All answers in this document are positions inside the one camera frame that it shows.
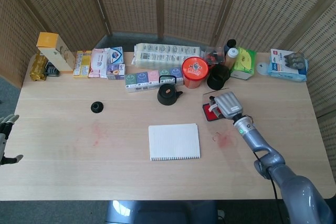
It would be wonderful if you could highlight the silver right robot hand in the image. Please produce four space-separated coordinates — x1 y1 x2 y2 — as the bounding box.
208 91 244 120

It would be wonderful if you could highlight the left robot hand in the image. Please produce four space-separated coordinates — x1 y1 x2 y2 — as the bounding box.
0 114 24 167

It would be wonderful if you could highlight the white spiral lined notebook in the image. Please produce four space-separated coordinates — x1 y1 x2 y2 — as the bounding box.
148 123 201 162

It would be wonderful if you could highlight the red ink pad clear lid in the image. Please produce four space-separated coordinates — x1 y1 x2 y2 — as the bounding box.
201 87 235 122

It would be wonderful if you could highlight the black mesh pen cup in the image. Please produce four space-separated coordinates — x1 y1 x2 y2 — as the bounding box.
206 63 231 90

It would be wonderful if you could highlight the green tissue box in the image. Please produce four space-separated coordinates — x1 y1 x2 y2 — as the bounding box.
230 46 257 81

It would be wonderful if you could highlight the brown bottle white cap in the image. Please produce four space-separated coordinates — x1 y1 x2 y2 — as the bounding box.
225 47 238 69

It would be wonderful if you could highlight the pale blue round disc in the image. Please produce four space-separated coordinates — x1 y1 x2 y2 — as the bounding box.
256 61 271 76

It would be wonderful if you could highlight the orange lidded tub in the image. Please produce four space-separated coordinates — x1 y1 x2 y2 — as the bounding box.
182 56 210 89

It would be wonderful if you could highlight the clear plastic box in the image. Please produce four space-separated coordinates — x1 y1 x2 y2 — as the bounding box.
204 46 226 66

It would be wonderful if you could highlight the dark bottle black cap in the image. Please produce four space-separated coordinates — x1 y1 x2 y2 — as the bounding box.
223 39 237 54

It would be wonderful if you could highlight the gold foil pack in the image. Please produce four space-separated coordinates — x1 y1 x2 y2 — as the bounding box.
29 54 49 82

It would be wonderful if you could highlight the light blue wipes pack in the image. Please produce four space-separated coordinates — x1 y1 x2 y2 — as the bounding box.
267 62 308 82

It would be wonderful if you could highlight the blue white tissue pack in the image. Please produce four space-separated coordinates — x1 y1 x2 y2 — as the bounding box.
269 48 308 76

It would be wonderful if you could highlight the dark grey slotted holder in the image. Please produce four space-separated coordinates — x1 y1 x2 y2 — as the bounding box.
44 61 60 77

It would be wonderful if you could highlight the clear wrapped paper roll pack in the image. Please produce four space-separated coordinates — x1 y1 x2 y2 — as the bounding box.
132 42 203 69

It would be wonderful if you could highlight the tall beige carton orange top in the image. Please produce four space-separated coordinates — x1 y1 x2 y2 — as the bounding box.
36 31 77 74

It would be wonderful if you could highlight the small black round plastic part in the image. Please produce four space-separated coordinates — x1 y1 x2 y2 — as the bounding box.
90 101 104 114

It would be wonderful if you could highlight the yellow snack box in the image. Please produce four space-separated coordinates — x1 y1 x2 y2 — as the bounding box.
72 50 92 79

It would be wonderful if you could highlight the pink wet wipes pack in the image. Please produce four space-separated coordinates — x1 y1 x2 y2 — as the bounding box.
88 48 111 79

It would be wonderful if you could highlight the purple small box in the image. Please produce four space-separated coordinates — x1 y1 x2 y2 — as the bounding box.
106 63 126 81

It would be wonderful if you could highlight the blue and white small box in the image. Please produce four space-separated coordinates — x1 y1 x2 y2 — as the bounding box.
109 46 124 65

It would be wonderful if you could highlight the wicker folding screen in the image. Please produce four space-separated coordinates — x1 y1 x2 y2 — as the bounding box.
0 0 336 180

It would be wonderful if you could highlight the black teapot with handle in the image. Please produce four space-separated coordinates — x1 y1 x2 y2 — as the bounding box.
156 75 184 106

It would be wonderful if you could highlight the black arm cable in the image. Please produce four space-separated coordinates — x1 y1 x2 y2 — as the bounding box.
253 150 279 201

